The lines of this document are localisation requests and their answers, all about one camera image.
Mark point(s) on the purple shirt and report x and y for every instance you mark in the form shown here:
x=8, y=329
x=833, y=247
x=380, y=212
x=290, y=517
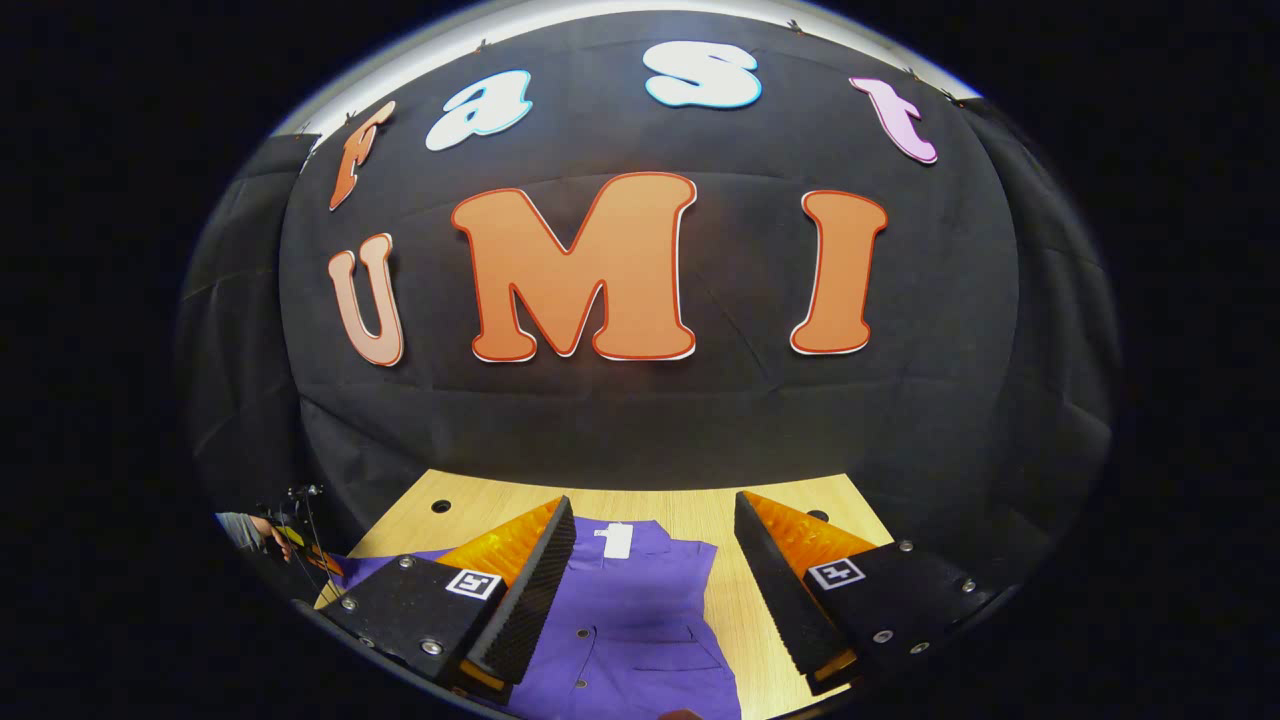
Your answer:
x=640, y=600

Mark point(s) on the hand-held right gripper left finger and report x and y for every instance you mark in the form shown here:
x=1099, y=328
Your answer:
x=525, y=600

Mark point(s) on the black backdrop cloth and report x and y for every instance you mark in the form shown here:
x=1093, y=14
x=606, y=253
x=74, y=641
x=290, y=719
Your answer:
x=1060, y=350
x=640, y=420
x=240, y=350

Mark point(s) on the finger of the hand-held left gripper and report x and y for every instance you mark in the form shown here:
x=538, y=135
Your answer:
x=318, y=560

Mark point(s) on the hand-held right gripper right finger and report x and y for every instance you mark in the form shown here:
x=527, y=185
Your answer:
x=785, y=600

